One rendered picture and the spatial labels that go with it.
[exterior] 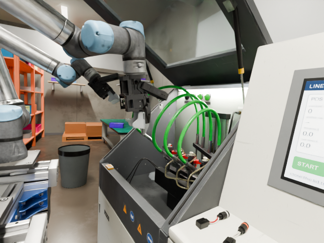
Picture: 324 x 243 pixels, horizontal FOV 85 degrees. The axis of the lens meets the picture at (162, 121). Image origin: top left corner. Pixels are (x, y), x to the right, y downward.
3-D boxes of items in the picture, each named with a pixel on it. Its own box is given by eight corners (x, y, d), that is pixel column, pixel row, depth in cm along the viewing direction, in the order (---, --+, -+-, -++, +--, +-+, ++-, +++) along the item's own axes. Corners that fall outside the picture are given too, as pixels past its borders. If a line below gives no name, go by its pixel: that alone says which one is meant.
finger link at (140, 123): (131, 137, 62) (128, 111, 60) (146, 134, 65) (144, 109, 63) (135, 140, 59) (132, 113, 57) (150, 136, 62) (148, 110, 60)
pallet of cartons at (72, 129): (103, 134, 661) (104, 122, 656) (108, 140, 579) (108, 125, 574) (63, 136, 600) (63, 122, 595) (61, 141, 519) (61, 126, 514)
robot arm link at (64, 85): (51, 76, 88) (70, 62, 90) (54, 78, 98) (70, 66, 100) (64, 88, 91) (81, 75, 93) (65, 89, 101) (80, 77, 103)
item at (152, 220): (100, 189, 105) (101, 163, 104) (107, 187, 108) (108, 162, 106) (156, 275, 55) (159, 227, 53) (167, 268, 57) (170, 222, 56)
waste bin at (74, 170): (89, 175, 304) (90, 143, 298) (89, 187, 263) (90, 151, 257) (60, 178, 287) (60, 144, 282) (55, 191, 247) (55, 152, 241)
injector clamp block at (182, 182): (153, 194, 96) (155, 167, 94) (168, 189, 101) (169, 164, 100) (199, 234, 68) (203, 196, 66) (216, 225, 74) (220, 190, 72)
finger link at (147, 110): (141, 122, 63) (139, 98, 61) (145, 121, 64) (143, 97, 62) (146, 125, 59) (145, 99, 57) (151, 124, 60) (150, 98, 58)
